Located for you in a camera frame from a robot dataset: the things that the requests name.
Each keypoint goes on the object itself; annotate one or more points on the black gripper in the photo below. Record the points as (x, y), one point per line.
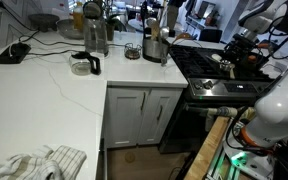
(242, 45)

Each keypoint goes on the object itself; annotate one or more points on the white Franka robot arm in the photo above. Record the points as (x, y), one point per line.
(280, 110)

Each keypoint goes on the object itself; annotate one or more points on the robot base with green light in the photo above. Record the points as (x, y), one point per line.
(247, 163)

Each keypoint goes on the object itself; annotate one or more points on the flat wooden spatula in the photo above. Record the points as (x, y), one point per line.
(232, 72)

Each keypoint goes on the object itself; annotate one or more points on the black gas stove range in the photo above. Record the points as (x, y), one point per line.
(210, 71)

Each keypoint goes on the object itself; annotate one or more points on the black chair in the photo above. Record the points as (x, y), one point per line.
(210, 35)

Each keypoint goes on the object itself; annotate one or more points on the salt shaker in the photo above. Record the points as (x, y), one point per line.
(208, 84)

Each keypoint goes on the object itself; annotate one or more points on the silver stove knob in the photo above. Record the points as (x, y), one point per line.
(198, 85)

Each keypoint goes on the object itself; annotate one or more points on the light wooden spoon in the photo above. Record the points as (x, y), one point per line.
(155, 30)

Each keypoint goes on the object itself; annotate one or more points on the silver skimmer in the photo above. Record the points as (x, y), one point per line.
(151, 22)

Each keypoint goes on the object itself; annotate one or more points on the grey cabinet door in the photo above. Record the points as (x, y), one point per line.
(162, 115)
(125, 116)

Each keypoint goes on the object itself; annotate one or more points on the wooden board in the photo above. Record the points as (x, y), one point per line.
(207, 150)

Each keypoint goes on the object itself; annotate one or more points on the black slotted spoon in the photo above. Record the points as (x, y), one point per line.
(144, 16)

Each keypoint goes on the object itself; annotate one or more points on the green potted plant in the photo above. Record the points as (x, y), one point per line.
(110, 30)

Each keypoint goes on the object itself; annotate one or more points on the tall glass jar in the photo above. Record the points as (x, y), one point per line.
(95, 36)

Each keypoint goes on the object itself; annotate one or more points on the glass coffee carafe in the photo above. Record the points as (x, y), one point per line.
(80, 65)

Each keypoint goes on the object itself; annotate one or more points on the orange bottle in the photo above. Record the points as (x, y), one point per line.
(78, 18)

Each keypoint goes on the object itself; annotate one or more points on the dark stone mortar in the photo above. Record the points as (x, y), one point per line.
(44, 21)

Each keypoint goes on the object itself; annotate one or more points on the striped dish towel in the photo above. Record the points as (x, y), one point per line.
(60, 160)

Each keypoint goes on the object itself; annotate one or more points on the black charging device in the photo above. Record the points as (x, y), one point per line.
(14, 55)

